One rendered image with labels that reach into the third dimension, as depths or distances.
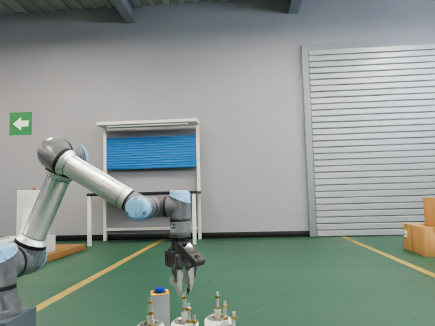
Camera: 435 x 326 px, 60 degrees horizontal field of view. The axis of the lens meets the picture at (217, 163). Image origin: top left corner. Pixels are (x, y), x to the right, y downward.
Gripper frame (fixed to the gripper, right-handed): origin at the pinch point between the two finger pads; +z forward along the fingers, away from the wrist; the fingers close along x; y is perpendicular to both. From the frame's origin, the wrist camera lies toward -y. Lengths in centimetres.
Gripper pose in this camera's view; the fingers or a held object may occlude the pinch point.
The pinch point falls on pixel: (185, 291)
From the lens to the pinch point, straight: 138.9
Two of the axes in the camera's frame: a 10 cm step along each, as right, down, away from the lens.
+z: 0.3, 10.0, -0.9
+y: -6.6, 0.8, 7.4
